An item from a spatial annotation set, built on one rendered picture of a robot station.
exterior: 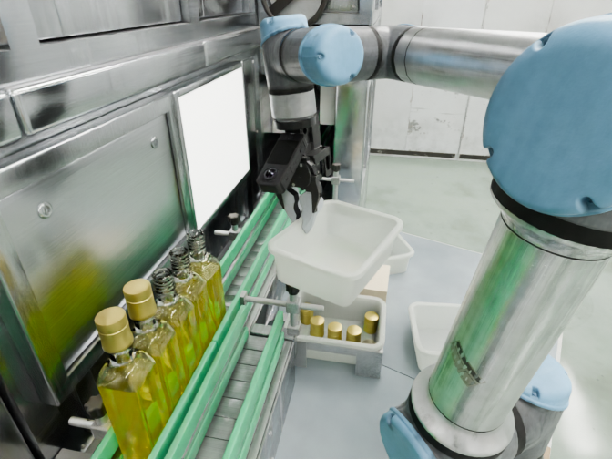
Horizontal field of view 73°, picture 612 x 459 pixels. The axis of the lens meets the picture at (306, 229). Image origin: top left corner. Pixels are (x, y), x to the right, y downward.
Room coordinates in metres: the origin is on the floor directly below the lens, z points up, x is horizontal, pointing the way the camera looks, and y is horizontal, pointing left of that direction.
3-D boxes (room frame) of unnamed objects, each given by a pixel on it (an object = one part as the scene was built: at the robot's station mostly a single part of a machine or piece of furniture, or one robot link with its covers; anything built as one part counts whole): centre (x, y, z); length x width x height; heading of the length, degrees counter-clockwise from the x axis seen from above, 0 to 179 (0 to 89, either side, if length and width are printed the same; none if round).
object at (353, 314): (0.74, -0.07, 0.80); 0.22 x 0.17 x 0.09; 79
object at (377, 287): (0.92, -0.14, 0.79); 0.16 x 0.12 x 0.07; 76
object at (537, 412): (0.39, -0.29, 1.00); 0.13 x 0.12 x 0.14; 120
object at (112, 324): (0.37, 0.23, 1.14); 0.04 x 0.04 x 0.04
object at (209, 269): (0.60, 0.19, 0.99); 0.06 x 0.06 x 0.21; 79
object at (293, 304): (0.64, 0.05, 0.95); 0.17 x 0.03 x 0.12; 79
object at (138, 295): (0.43, 0.22, 1.14); 0.04 x 0.04 x 0.04
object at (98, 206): (0.83, 0.28, 1.15); 0.90 x 0.03 x 0.34; 169
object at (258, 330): (0.64, 0.07, 0.85); 0.09 x 0.04 x 0.07; 79
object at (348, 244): (0.63, -0.06, 1.08); 0.22 x 0.17 x 0.09; 148
